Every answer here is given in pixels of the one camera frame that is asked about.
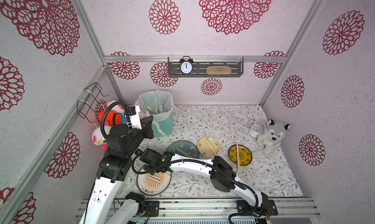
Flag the white plush doll yellow glasses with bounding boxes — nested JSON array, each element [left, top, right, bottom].
[[91, 127, 107, 150]]

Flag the grey wall shelf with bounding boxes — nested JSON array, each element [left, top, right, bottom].
[[167, 57, 244, 78]]

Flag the green trash bin with bag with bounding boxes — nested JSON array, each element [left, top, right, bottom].
[[134, 90, 180, 137]]

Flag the grey husky plush dog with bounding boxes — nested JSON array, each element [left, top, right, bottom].
[[256, 119, 291, 155]]

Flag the black wire wall basket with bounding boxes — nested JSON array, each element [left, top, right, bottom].
[[76, 82, 110, 125]]

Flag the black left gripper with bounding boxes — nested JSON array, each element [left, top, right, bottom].
[[125, 115, 154, 157]]

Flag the white pink plush doll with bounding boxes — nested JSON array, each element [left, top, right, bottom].
[[104, 101, 125, 114]]

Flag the black alarm clock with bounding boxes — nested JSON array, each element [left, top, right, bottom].
[[180, 56, 194, 75]]

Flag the wooden brush on shelf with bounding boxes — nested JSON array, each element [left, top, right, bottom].
[[206, 66, 232, 76]]

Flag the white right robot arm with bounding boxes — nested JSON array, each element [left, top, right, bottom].
[[131, 148, 271, 224]]

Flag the white orange patterned plate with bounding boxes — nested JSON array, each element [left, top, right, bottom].
[[137, 171, 171, 196]]

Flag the small white round timer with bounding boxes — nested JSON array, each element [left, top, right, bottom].
[[249, 124, 263, 138]]

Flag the cream round plate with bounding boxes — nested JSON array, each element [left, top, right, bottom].
[[197, 137, 220, 157]]

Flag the dark green glass plate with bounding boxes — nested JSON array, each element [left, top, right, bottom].
[[167, 140, 199, 159]]

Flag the red orange plush toy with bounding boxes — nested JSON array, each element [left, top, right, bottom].
[[97, 110, 121, 127]]

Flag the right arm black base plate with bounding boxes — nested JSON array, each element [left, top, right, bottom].
[[236, 200, 279, 217]]

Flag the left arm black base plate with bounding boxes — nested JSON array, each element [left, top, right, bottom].
[[133, 201, 160, 218]]

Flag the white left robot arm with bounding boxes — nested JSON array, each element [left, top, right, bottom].
[[80, 102, 154, 224]]

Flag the yellow patterned plate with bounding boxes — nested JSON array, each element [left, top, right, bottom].
[[228, 145, 253, 166]]

